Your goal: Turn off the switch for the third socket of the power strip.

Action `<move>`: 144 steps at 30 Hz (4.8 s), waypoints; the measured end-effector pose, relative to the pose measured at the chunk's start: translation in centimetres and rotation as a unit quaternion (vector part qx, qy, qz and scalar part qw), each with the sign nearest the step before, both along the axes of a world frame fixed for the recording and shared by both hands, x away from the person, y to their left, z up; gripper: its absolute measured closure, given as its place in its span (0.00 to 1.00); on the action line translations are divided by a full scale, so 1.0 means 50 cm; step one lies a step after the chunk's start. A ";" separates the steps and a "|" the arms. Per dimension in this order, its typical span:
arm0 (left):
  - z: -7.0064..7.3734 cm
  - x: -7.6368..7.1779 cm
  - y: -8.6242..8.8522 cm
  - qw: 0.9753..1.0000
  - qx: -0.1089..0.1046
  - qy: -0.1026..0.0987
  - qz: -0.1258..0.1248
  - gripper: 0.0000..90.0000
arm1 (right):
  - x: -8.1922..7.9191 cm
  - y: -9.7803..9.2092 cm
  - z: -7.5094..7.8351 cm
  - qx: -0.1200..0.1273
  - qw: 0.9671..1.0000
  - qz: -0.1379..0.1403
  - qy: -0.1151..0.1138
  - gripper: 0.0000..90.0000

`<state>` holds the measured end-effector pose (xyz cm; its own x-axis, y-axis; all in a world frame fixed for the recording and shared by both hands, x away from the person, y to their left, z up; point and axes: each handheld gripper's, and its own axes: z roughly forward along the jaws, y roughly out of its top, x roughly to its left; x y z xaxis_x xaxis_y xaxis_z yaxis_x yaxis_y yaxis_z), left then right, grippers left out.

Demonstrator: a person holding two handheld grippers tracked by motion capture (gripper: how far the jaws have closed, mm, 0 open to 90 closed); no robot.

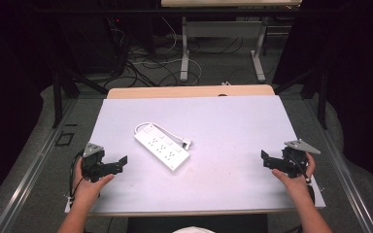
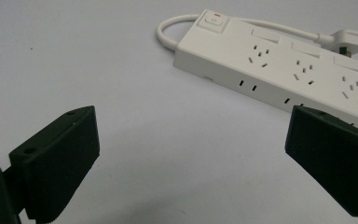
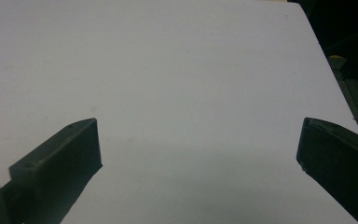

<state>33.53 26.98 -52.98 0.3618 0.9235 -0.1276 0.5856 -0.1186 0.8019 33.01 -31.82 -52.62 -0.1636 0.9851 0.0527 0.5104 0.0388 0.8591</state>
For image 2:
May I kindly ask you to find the white power strip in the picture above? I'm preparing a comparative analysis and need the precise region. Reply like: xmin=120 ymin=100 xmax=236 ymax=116
xmin=172 ymin=8 xmax=358 ymax=138

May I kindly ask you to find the white power plug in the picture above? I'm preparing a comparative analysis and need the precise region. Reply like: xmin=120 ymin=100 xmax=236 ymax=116
xmin=320 ymin=29 xmax=358 ymax=58

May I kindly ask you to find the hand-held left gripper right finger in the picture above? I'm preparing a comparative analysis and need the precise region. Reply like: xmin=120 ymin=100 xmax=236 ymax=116
xmin=284 ymin=105 xmax=358 ymax=221

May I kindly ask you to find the white power cable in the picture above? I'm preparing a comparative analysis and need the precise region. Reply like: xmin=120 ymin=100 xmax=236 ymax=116
xmin=155 ymin=13 xmax=335 ymax=52

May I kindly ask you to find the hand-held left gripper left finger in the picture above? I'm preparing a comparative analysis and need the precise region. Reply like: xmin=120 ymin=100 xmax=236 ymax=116
xmin=8 ymin=105 xmax=101 ymax=224

